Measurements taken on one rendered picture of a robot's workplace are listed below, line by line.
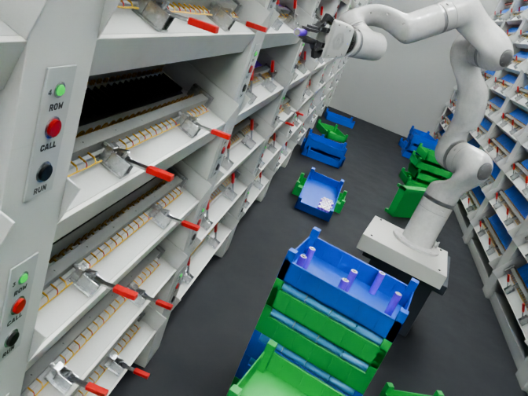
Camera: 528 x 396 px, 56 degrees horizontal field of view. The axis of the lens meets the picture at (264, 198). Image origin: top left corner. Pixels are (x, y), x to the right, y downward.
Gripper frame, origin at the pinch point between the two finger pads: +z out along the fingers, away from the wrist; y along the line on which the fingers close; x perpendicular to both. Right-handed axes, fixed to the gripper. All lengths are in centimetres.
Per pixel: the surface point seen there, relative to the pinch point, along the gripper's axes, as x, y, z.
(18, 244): -53, 14, 89
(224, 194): 16, 59, -3
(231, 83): -13.8, 10.4, 34.0
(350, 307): -50, 48, 14
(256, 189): 52, 84, -59
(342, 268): -36, 51, -2
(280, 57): 28.1, 14.2, -22.1
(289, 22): 16.0, 0.6, -8.3
